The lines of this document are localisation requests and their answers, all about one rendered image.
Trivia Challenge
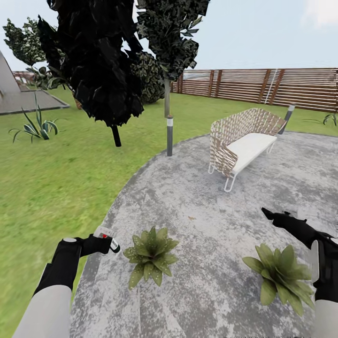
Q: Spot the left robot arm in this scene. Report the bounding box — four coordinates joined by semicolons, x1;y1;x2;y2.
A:
12;226;117;338

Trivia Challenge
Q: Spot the insectifuge atomizer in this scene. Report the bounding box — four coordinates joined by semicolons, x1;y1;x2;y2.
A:
110;238;121;253

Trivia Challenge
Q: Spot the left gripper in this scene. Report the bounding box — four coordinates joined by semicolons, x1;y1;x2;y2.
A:
89;234;112;254

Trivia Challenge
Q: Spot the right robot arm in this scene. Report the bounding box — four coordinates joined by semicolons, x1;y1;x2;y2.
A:
262;206;338;338

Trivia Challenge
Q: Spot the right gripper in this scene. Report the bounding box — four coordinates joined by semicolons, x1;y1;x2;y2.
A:
262;208;309;238

